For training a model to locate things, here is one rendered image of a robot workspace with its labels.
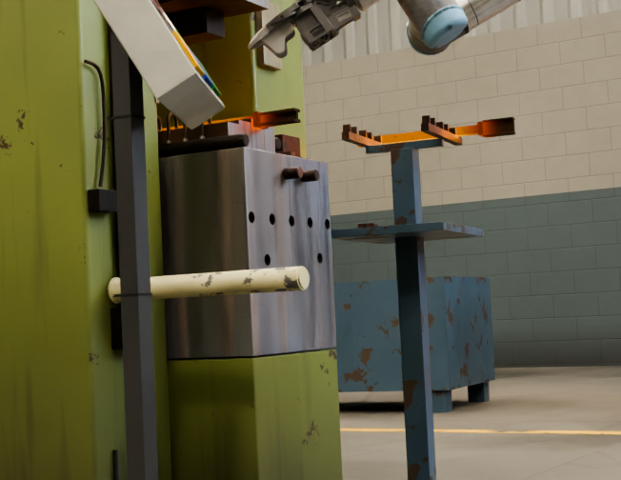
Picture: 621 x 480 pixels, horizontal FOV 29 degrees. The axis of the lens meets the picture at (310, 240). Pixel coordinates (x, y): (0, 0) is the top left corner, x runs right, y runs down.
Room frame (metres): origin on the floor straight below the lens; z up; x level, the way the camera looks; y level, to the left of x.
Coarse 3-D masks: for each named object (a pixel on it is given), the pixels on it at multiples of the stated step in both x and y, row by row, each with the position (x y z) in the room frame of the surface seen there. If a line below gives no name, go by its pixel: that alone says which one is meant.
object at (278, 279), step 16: (208, 272) 2.29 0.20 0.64; (224, 272) 2.26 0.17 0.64; (240, 272) 2.24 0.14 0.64; (256, 272) 2.22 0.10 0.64; (272, 272) 2.20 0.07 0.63; (288, 272) 2.18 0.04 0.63; (304, 272) 2.19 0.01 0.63; (112, 288) 2.38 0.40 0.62; (160, 288) 2.32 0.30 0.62; (176, 288) 2.30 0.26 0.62; (192, 288) 2.28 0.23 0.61; (208, 288) 2.27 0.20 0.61; (224, 288) 2.25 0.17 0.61; (240, 288) 2.23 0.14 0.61; (256, 288) 2.22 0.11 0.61; (272, 288) 2.20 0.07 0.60; (288, 288) 2.19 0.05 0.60; (304, 288) 2.19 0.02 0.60
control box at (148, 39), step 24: (96, 0) 1.94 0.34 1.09; (120, 0) 1.94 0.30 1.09; (144, 0) 1.93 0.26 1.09; (120, 24) 1.94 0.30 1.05; (144, 24) 1.93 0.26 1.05; (168, 24) 2.04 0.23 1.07; (144, 48) 1.93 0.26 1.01; (168, 48) 1.93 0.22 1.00; (144, 72) 1.93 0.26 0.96; (168, 72) 1.93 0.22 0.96; (192, 72) 1.93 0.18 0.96; (168, 96) 1.96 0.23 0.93; (192, 96) 2.05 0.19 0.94; (216, 96) 2.16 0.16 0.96; (192, 120) 2.20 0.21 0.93
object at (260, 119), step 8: (256, 112) 2.64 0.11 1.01; (264, 112) 2.64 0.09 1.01; (272, 112) 2.63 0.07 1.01; (280, 112) 2.62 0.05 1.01; (288, 112) 2.62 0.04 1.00; (296, 112) 2.61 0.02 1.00; (224, 120) 2.69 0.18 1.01; (232, 120) 2.68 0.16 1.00; (256, 120) 2.64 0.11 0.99; (264, 120) 2.65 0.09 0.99; (272, 120) 2.64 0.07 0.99; (280, 120) 2.62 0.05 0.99; (288, 120) 2.61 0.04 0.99; (296, 120) 2.61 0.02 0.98; (264, 128) 2.66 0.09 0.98
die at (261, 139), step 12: (240, 120) 2.60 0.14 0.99; (252, 120) 2.65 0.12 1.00; (180, 132) 2.61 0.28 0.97; (192, 132) 2.60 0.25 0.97; (204, 132) 2.58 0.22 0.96; (216, 132) 2.57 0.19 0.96; (228, 132) 2.55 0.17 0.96; (240, 132) 2.60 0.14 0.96; (252, 132) 2.64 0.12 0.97; (264, 132) 2.69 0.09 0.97; (252, 144) 2.64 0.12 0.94; (264, 144) 2.68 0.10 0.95
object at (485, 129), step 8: (488, 120) 3.10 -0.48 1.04; (496, 120) 3.09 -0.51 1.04; (504, 120) 3.09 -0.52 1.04; (512, 120) 3.08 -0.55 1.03; (456, 128) 3.13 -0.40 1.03; (464, 128) 3.12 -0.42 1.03; (472, 128) 3.11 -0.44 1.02; (480, 128) 3.09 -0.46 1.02; (488, 128) 3.10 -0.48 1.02; (496, 128) 3.09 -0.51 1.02; (504, 128) 3.09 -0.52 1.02; (512, 128) 3.08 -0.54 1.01; (384, 136) 3.21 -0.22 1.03; (392, 136) 3.20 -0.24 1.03; (400, 136) 3.19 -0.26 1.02; (408, 136) 3.18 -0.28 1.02; (416, 136) 3.17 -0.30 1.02; (424, 136) 3.16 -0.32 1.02; (432, 136) 3.15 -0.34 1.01; (488, 136) 3.11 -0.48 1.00
